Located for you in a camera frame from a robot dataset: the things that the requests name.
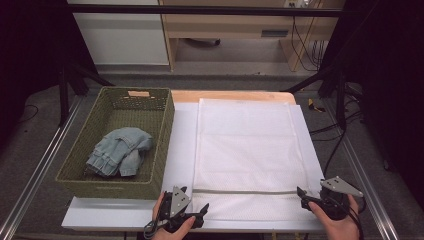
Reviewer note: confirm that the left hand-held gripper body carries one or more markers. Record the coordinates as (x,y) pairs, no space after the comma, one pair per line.
(178,201)

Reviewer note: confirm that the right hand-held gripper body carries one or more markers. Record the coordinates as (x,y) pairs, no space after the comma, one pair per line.
(338,186)

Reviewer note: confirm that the white mesh laundry bag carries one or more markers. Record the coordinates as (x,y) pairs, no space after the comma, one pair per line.
(246,150)

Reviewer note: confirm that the light blue denim jeans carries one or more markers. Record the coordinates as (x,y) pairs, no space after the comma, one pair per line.
(120,150)

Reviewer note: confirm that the green woven basket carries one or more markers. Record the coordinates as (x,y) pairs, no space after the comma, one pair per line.
(133,110)

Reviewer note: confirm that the person's left hand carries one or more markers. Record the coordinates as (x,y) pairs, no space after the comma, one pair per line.
(176,233)

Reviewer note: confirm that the person's right hand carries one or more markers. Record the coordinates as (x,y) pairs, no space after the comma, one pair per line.
(340,230)

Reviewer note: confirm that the white board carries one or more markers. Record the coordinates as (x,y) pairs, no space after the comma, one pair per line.
(183,140)

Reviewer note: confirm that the yellow and black tool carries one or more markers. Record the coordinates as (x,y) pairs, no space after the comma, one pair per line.
(312,105)

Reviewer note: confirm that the black metal stand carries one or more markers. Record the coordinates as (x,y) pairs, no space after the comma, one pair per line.
(63,93)
(340,96)

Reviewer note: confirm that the black curtain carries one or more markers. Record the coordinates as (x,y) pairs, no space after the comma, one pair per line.
(30,60)
(393,83)

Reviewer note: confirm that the dark chair base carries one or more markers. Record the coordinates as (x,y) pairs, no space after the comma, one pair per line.
(203,42)

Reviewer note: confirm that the white cabinet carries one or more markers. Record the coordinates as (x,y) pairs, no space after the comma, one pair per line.
(123,40)

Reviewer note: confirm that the light wooden desk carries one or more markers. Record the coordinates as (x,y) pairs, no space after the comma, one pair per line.
(226,25)

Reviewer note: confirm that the white power strip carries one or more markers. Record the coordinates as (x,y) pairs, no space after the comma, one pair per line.
(295,3)

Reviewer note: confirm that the black horizontal bar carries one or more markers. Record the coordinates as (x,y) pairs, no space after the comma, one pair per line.
(200,10)

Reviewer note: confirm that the aluminium rail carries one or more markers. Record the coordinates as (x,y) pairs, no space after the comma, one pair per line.
(363,180)
(40,170)

